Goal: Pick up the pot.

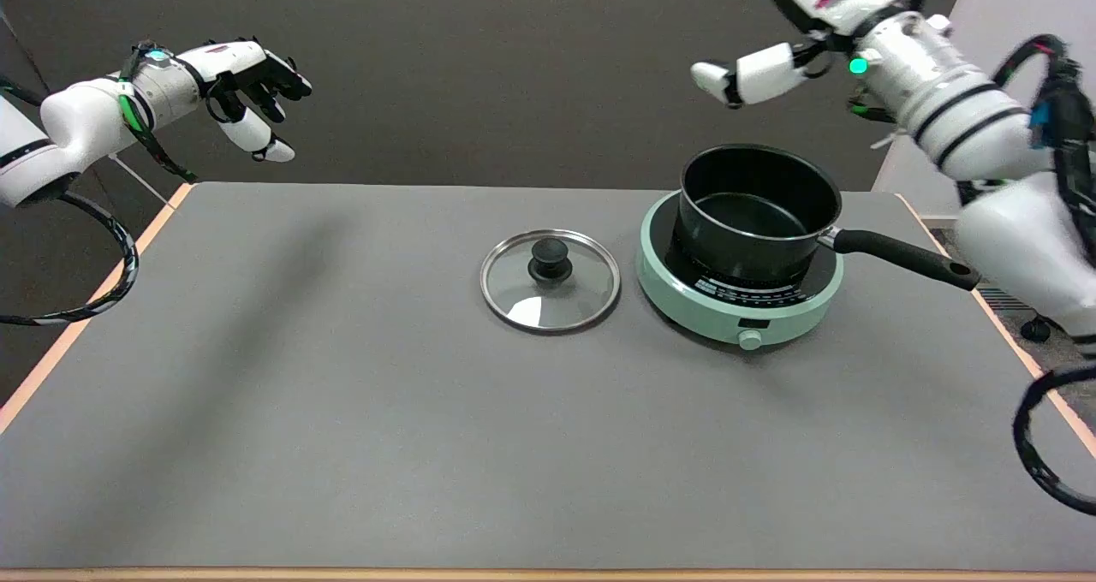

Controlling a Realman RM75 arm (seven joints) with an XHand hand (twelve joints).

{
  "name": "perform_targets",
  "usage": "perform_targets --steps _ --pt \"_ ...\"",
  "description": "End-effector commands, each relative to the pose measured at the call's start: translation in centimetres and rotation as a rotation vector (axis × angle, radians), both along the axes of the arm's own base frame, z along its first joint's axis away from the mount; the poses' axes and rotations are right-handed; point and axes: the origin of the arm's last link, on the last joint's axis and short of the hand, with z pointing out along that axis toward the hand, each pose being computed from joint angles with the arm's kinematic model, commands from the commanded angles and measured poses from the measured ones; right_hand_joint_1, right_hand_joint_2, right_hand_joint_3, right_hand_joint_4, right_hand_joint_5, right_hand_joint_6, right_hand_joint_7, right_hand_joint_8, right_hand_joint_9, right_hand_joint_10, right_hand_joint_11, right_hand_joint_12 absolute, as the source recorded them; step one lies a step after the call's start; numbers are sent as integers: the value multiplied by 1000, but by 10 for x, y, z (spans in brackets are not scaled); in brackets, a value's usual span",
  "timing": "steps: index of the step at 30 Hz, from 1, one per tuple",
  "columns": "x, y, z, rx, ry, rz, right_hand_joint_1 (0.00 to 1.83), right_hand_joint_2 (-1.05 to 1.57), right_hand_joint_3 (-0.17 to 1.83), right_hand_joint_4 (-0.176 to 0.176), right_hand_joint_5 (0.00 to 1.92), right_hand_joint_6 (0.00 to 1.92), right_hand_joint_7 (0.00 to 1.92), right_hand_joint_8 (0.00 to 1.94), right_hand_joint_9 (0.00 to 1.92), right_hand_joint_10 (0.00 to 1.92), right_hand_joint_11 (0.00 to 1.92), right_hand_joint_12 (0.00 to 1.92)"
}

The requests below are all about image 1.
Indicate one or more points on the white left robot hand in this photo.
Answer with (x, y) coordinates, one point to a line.
(231, 60)

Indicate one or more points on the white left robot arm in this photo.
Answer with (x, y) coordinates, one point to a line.
(77, 120)

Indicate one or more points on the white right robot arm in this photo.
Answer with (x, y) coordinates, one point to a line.
(1019, 231)

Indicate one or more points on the mint green induction cooker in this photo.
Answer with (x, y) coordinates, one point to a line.
(685, 299)

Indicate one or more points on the metal floor vent grille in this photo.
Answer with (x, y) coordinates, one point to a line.
(1006, 299)

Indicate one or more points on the glass lid with black knob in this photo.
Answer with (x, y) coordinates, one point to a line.
(550, 261)

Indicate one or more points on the metal stand with black casters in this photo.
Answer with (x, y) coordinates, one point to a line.
(1036, 329)

